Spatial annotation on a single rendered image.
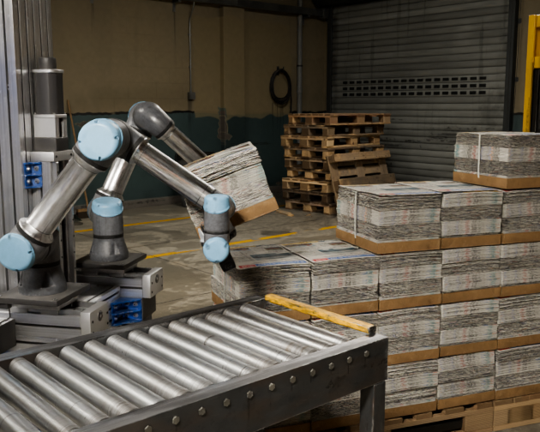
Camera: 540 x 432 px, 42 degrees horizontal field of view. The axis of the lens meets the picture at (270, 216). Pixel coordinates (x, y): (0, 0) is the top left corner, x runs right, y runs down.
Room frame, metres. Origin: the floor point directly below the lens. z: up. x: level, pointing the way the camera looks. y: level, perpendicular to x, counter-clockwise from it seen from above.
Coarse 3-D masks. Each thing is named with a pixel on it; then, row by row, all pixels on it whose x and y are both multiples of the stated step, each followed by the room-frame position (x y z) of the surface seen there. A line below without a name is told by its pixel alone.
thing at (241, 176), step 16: (224, 160) 2.30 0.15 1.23; (240, 160) 2.30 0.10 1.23; (256, 160) 2.31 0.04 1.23; (208, 176) 2.30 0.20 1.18; (224, 176) 2.31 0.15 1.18; (240, 176) 2.31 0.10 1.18; (256, 176) 2.31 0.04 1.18; (224, 192) 2.31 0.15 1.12; (240, 192) 2.31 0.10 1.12; (256, 192) 2.31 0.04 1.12; (192, 208) 2.30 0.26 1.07; (240, 208) 2.30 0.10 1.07; (240, 224) 2.32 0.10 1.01
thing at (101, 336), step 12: (240, 300) 2.13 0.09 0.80; (252, 300) 2.13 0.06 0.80; (264, 300) 2.15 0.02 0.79; (192, 312) 2.00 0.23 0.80; (204, 312) 2.00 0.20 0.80; (216, 312) 2.03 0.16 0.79; (132, 324) 1.89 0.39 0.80; (144, 324) 1.89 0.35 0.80; (156, 324) 1.89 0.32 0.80; (168, 324) 1.91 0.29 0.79; (84, 336) 1.78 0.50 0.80; (96, 336) 1.78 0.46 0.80; (108, 336) 1.79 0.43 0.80; (36, 348) 1.69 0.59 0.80; (48, 348) 1.69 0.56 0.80; (60, 348) 1.70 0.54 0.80; (0, 360) 1.61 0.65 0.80
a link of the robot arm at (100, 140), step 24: (96, 120) 1.98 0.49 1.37; (96, 144) 1.97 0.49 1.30; (120, 144) 1.99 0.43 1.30; (72, 168) 2.00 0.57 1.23; (96, 168) 1.99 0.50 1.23; (48, 192) 2.02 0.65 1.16; (72, 192) 2.00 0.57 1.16; (48, 216) 2.00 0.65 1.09; (0, 240) 1.99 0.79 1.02; (24, 240) 1.98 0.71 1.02; (48, 240) 2.03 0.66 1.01; (24, 264) 1.98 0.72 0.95
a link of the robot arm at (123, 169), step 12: (132, 108) 2.85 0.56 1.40; (132, 120) 2.81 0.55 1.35; (144, 132) 2.81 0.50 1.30; (120, 168) 2.79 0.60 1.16; (132, 168) 2.82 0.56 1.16; (108, 180) 2.79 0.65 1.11; (120, 180) 2.79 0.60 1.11; (96, 192) 2.78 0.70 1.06; (108, 192) 2.76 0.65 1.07; (120, 192) 2.79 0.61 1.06
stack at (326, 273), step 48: (336, 240) 2.97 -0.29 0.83; (240, 288) 2.45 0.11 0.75; (288, 288) 2.52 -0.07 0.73; (336, 288) 2.59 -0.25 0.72; (384, 288) 2.67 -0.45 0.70; (432, 288) 2.74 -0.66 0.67; (480, 288) 2.82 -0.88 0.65; (432, 336) 2.74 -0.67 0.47; (480, 336) 2.82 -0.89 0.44; (432, 384) 2.74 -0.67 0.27; (480, 384) 2.83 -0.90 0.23
